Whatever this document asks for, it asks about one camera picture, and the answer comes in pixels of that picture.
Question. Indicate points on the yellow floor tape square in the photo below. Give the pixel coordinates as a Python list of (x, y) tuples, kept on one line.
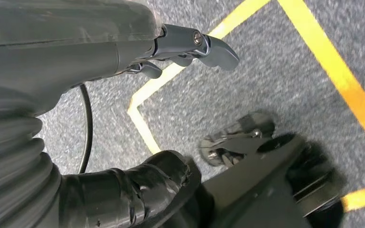
[(343, 77)]

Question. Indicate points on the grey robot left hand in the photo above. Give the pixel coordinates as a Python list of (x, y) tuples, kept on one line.
[(59, 59)]

